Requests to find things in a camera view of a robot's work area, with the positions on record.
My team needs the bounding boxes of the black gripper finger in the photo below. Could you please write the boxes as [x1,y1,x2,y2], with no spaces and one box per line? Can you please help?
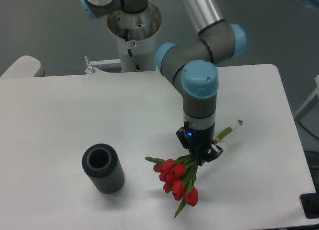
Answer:
[199,144,223,166]
[176,132,189,149]

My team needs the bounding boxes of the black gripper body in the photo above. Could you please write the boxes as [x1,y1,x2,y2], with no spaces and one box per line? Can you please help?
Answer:
[177,121,215,153]

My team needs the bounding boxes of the red tulip bouquet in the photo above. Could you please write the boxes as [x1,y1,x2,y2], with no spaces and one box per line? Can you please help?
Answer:
[145,119,244,217]

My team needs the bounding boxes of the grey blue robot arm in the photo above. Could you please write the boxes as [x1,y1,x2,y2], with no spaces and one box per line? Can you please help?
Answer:
[80,0,247,164]

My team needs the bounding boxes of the dark grey ribbed vase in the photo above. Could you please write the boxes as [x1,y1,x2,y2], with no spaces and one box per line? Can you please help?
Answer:
[82,143,125,194]

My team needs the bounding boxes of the white chair seat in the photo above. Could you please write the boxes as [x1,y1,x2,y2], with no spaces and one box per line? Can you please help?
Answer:
[0,55,45,79]

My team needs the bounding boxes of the black pedestal cable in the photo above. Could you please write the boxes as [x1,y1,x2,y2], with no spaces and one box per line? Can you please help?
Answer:
[126,48,142,72]

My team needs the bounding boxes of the white furniture frame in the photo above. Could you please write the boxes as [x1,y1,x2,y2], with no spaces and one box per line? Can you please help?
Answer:
[293,75,319,122]

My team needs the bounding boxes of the black cable grommet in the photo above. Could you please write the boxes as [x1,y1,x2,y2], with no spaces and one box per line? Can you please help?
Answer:
[300,193,319,219]

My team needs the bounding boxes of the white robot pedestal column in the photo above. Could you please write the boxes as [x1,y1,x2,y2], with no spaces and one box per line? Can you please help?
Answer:
[83,2,163,76]

